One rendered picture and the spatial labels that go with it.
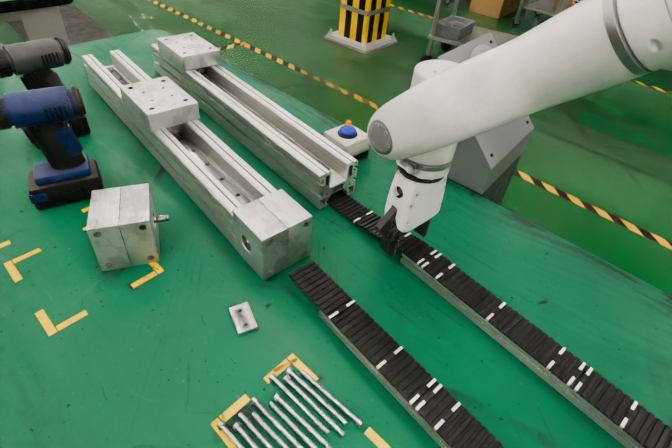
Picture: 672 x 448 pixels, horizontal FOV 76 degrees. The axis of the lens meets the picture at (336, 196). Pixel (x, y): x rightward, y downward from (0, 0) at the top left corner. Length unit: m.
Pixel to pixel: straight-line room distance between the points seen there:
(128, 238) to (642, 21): 0.70
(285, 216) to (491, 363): 0.39
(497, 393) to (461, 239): 0.31
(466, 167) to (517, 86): 0.50
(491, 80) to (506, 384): 0.42
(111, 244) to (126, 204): 0.07
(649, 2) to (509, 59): 0.13
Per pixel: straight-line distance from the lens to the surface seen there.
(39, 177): 0.95
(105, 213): 0.77
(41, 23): 2.46
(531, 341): 0.72
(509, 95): 0.52
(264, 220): 0.70
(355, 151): 0.99
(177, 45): 1.31
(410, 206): 0.67
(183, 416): 0.64
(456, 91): 0.51
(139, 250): 0.78
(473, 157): 0.98
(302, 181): 0.90
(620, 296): 0.92
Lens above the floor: 1.35
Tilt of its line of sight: 39 degrees down
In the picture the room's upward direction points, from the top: 6 degrees clockwise
